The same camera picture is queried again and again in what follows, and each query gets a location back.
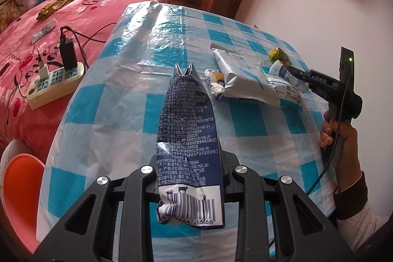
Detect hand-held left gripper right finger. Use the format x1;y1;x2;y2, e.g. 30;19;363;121
221;150;357;262

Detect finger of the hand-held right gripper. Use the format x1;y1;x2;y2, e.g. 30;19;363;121
287;66;312;83

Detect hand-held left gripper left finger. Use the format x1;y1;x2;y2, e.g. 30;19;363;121
32;154;160;262

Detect white plastic bottle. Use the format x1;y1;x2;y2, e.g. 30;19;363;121
269;61;309;94

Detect blue and white tissue pack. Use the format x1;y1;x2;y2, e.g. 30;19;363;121
263;73;303;110

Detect dark blue snack bag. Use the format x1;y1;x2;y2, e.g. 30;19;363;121
155;62;226;230

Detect printed small tissue pack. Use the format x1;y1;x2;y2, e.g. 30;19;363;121
204;69;229;100

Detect person's right forearm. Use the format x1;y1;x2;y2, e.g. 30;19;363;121
333;170;393;253

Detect person's right hand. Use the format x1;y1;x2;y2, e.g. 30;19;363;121
319;110;359;177

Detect yellow crumpled snack wrapper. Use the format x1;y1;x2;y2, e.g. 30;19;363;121
268;47;291;68

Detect grey white plastic pouch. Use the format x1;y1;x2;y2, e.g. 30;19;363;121
210;42;281;109

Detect blue checkered tablecloth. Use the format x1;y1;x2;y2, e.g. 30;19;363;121
35;1;338;262

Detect orange and white plastic chair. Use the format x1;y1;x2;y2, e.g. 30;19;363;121
0;138;46;254

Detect cream power strip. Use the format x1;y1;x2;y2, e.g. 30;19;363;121
26;62;85;110

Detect black power adapter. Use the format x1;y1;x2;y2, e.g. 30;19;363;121
58;27;78;70

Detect white charger plug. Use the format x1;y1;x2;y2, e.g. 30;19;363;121
35;45;50;78

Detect gold satin cloth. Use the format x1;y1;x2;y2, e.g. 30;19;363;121
37;0;76;21

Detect yellow floral quilt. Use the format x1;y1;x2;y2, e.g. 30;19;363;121
0;0;23;34

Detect black adapter cable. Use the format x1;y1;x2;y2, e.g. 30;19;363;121
60;22;119;69

